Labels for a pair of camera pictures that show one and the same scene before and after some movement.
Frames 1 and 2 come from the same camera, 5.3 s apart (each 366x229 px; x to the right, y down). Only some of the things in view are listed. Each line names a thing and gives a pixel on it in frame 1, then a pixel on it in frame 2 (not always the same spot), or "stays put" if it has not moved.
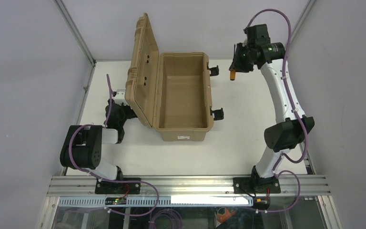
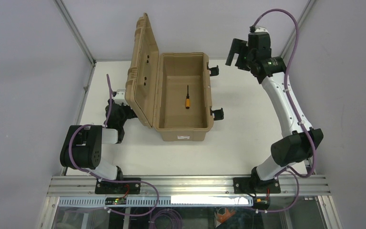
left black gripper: [119, 113] stays put
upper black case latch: [214, 71] stays put
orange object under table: [222, 218] stays put
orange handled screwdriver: [232, 75] → [188, 100]
